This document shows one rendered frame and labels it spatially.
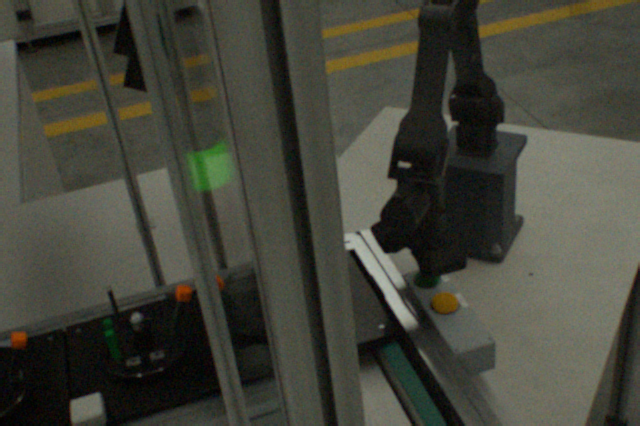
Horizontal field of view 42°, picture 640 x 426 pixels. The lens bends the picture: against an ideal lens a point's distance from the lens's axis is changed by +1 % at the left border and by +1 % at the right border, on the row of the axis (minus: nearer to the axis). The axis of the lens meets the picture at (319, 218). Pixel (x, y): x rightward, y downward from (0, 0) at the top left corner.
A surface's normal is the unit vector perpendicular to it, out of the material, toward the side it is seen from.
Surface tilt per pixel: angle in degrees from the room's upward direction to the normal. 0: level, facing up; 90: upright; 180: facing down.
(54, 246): 0
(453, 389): 0
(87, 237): 0
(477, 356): 90
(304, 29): 90
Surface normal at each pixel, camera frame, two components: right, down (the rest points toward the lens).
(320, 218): 0.31, 0.52
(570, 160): -0.11, -0.81
